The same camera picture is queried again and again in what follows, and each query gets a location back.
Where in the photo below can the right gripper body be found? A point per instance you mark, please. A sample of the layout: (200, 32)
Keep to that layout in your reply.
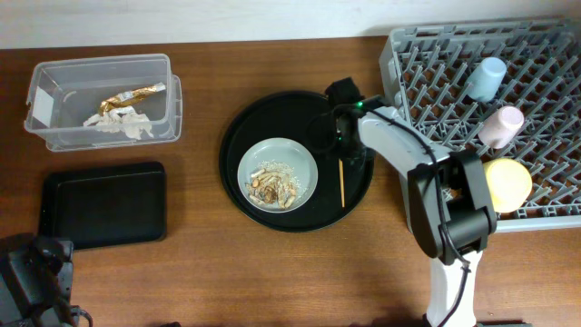
(339, 132)

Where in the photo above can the grey plate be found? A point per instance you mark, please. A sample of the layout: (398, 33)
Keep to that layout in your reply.
(281, 150)

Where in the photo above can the food scraps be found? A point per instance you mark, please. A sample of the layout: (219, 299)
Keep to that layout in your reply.
(273, 184)

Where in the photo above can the light blue cup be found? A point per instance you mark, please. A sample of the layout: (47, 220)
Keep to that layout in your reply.
(486, 79)

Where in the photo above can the pink cup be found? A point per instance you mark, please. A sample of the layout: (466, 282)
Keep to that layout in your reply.
(501, 127)

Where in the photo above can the yellow bowl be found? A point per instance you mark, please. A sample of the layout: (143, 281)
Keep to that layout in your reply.
(509, 183)

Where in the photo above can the gold snack wrapper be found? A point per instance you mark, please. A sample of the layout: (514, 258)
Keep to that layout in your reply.
(128, 98)

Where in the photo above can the white tissue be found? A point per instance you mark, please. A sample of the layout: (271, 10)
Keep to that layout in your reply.
(125, 120)

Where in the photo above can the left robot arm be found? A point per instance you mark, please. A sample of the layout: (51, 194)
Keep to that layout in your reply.
(36, 282)

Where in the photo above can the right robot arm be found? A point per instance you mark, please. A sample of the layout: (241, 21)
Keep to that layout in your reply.
(449, 207)

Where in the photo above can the grey dishwasher rack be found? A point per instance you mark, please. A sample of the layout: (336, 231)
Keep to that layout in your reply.
(424, 72)

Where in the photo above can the clear plastic waste bin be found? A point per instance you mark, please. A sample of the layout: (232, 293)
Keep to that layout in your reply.
(64, 94)

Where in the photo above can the round black serving tray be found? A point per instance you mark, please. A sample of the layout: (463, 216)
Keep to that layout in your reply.
(290, 115)

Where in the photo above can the black rectangular tray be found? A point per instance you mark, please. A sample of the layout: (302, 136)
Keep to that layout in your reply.
(105, 206)

